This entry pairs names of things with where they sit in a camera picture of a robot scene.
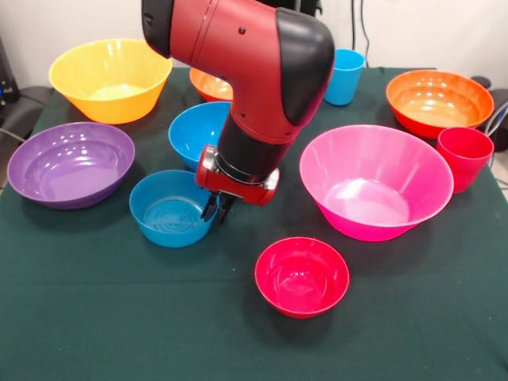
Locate dark grey object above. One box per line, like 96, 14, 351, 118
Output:
471, 75, 508, 134

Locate grey padded seat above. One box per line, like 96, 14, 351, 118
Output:
0, 85, 55, 138

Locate small red bowl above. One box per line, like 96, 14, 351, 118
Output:
253, 237, 351, 320

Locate large pink bowl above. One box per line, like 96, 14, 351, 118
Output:
298, 124, 456, 243

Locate orange bowl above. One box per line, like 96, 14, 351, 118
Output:
386, 69, 495, 140
189, 67, 236, 103

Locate deep blue bowl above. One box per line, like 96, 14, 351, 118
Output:
167, 101, 233, 172

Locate dark green table cloth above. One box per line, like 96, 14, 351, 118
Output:
0, 66, 508, 381

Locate large yellow bowl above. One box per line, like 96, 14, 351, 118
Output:
48, 38, 173, 125

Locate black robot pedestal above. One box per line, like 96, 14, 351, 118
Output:
253, 0, 323, 13

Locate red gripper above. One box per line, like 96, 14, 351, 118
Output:
194, 144, 281, 226

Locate red cup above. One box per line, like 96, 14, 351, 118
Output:
436, 126, 495, 194

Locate black device box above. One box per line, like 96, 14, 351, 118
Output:
0, 35, 19, 120

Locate purple bowl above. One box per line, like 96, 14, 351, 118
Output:
6, 121, 137, 210

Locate blue cup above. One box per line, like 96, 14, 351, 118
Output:
324, 48, 367, 106

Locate black wall cable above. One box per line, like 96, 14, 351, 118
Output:
351, 0, 373, 67

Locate small flat-bottomed blue bowl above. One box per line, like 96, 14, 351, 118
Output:
129, 169, 221, 249

